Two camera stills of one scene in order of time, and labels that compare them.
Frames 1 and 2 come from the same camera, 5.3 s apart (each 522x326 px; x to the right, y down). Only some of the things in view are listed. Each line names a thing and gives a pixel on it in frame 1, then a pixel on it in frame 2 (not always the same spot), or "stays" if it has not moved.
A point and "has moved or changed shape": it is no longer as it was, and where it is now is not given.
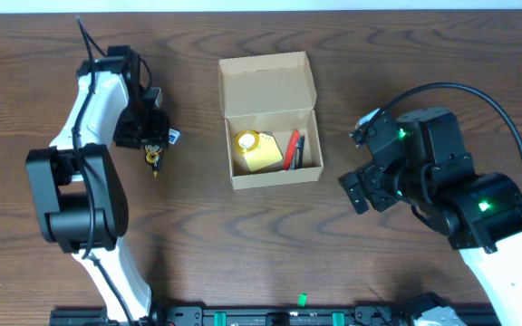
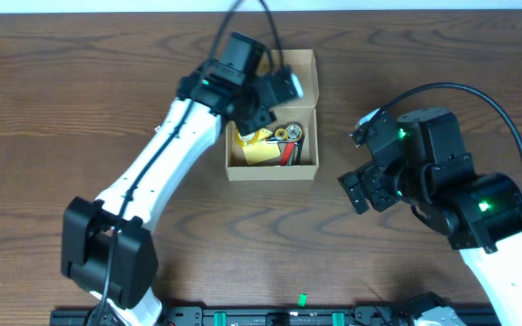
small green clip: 302,300 stays
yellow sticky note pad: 267,153 has moved or changed shape
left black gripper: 150,141 to 256,119
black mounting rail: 242,315 stays
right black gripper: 372,185 stays
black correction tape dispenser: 152,157 has moved or changed shape
